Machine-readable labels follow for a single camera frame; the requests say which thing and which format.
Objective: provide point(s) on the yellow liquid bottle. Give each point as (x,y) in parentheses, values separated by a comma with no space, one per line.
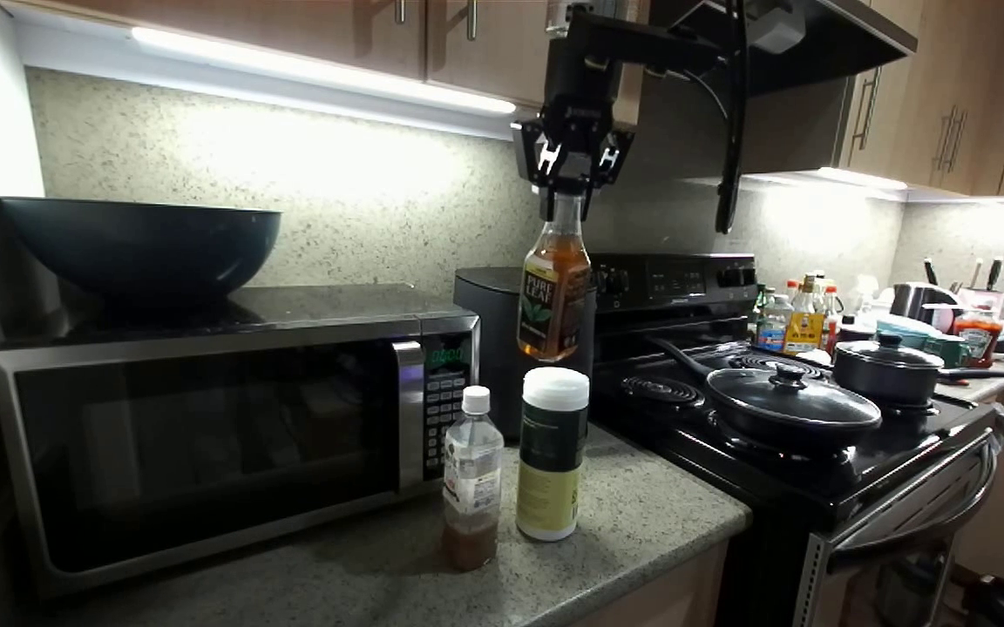
(805,317)

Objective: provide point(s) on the teal cloth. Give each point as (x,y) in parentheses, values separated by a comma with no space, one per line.
(913,334)

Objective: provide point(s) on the steel range hood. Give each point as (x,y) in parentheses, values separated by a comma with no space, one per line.
(839,41)

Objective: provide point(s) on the white-lidded green label canister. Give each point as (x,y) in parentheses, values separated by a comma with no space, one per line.
(552,463)

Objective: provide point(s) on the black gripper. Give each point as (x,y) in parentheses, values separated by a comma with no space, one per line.
(581,92)

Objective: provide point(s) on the black kitchen stove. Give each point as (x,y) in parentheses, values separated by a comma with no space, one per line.
(871,475)

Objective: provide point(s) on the black pot with lid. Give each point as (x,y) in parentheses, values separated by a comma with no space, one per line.
(886,370)

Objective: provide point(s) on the wooden corner upper cabinets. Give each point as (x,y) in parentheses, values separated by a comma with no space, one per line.
(967,92)

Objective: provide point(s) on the blue label bottle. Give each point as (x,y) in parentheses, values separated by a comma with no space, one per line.
(771,325)

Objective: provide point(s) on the glass pan lid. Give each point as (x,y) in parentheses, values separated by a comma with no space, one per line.
(791,402)

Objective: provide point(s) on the under-cabinet light strip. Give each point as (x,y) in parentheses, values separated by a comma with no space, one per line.
(328,73)

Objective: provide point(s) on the black air fryer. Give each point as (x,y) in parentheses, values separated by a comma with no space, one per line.
(490,334)

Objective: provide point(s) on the wooden upper cabinet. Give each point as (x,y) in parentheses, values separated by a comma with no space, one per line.
(295,29)

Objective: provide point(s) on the orange red container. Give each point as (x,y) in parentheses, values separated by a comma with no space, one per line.
(977,340)

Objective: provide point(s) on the dark blue bowl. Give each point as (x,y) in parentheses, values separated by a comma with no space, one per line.
(139,247)

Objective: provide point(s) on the brown tea bottle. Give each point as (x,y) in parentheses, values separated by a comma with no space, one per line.
(556,290)

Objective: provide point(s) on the black frying pan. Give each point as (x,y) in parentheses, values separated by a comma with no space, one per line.
(687,368)

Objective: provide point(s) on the red capped bottle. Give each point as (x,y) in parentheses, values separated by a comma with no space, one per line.
(834,314)

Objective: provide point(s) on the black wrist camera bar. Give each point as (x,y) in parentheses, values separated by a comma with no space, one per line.
(664,48)

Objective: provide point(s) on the silver black microwave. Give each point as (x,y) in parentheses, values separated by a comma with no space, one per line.
(199,439)

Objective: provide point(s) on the small clear bottle brown liquid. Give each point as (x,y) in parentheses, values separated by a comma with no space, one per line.
(473,488)

